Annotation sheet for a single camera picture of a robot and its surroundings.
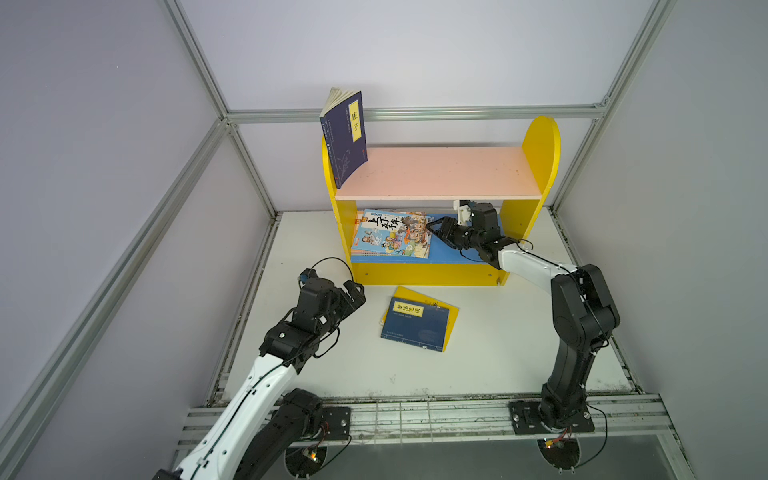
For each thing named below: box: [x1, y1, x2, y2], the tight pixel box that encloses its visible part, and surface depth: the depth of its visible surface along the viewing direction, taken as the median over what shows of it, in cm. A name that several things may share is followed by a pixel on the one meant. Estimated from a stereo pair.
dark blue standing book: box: [319, 87, 368, 189], surface depth 65 cm
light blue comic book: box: [352, 209, 431, 259], surface depth 94 cm
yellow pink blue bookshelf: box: [336, 116, 561, 286], surface depth 81 cm
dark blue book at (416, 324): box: [380, 296, 450, 353], surface depth 91 cm
